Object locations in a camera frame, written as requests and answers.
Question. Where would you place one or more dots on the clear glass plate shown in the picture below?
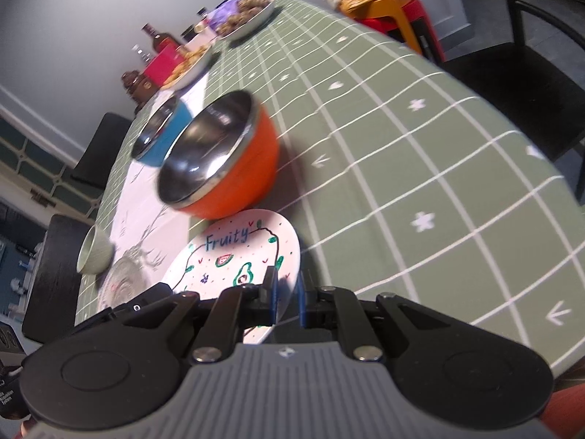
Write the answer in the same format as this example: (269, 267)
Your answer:
(125, 279)

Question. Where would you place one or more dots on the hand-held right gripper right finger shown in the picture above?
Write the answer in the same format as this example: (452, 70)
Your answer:
(301, 304)

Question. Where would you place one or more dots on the dark liquor bottle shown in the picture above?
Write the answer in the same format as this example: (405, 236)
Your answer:
(157, 39)

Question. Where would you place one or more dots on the pink box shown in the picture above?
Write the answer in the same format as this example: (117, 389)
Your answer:
(162, 66)

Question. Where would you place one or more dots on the dark glass jar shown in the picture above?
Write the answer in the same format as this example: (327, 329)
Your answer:
(188, 33)

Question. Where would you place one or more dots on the white box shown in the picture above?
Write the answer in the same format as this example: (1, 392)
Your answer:
(206, 33)

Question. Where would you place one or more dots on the glass-panelled door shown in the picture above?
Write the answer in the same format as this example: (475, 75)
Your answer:
(41, 164)

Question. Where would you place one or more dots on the white fruit-print plate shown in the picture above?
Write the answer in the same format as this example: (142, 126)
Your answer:
(228, 251)

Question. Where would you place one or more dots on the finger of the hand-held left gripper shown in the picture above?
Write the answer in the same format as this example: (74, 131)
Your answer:
(137, 304)

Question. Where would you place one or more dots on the black chair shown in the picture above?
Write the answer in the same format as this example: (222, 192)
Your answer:
(55, 283)
(103, 151)
(525, 64)

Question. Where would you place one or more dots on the clear water bottle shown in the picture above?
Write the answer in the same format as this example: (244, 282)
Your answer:
(141, 54)

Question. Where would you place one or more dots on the green checked tablecloth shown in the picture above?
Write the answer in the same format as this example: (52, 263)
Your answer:
(411, 146)

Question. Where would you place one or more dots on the orange and red stool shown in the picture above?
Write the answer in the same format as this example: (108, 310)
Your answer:
(402, 18)

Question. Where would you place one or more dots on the orange steel bowl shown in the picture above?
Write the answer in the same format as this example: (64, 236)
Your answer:
(247, 169)

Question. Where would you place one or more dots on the purple plastic bag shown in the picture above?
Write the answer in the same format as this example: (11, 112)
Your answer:
(224, 13)

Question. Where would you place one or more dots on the white plate of fried snacks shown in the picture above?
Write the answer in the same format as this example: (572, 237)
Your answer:
(196, 71)

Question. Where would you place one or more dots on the red-label jar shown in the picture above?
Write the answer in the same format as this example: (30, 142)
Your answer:
(202, 13)

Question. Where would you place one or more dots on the green ceramic bowl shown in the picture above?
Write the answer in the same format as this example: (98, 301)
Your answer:
(98, 249)

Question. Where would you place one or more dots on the pile of fried snacks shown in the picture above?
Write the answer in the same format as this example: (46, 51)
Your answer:
(185, 66)

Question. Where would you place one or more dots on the blue steel bowl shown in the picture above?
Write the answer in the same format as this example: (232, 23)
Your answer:
(176, 132)

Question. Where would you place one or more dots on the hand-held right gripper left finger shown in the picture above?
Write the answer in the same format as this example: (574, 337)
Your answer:
(273, 295)

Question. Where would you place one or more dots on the brown bear bottle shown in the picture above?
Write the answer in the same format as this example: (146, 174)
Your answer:
(137, 89)

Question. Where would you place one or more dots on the pile of walnuts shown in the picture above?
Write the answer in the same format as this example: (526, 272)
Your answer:
(242, 11)

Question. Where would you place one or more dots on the red cloth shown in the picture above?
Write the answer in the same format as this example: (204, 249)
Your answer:
(569, 411)

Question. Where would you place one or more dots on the white plate of walnuts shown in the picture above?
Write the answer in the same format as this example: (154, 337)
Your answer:
(249, 20)

